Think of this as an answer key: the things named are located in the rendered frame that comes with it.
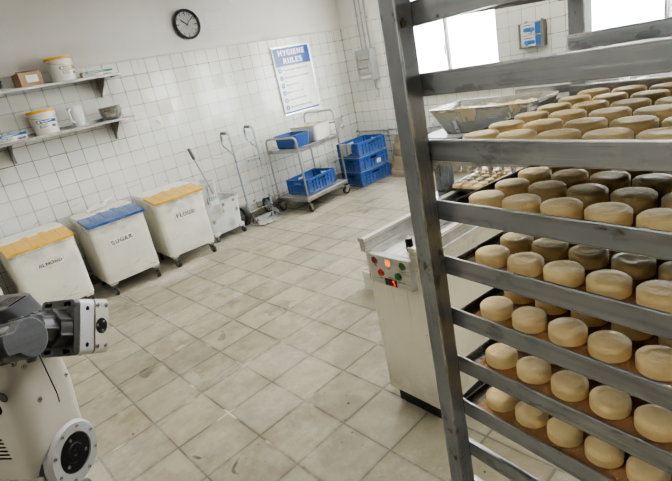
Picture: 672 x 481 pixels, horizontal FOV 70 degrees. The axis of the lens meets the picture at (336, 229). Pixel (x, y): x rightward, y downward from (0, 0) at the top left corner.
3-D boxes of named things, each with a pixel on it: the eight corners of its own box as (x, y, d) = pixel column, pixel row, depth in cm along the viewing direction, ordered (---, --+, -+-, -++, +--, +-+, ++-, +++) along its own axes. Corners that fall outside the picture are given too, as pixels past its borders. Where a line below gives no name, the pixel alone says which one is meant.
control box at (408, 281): (377, 277, 217) (372, 250, 213) (418, 289, 199) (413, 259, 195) (372, 281, 215) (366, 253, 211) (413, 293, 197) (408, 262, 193)
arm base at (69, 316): (47, 302, 107) (46, 357, 105) (15, 302, 99) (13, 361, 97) (80, 298, 105) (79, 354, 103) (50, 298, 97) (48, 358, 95)
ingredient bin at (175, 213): (176, 270, 487) (152, 199, 463) (153, 260, 535) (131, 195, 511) (222, 250, 519) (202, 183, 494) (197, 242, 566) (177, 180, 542)
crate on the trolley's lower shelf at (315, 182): (316, 182, 658) (313, 168, 651) (337, 182, 634) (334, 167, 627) (288, 195, 618) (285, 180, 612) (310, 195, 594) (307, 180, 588)
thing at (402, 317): (470, 332, 284) (453, 189, 255) (525, 351, 258) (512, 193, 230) (392, 398, 243) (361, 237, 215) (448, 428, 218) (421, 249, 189)
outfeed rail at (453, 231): (609, 140, 308) (609, 129, 306) (614, 140, 306) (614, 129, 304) (409, 263, 192) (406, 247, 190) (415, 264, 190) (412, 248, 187)
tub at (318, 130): (308, 137, 646) (305, 122, 639) (334, 135, 618) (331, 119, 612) (291, 143, 620) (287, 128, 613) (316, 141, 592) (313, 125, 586)
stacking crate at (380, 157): (369, 161, 711) (366, 148, 705) (389, 161, 683) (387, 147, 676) (340, 172, 675) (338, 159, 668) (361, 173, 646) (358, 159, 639)
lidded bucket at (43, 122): (59, 131, 458) (50, 108, 451) (66, 129, 440) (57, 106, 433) (30, 137, 443) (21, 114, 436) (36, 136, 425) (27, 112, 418)
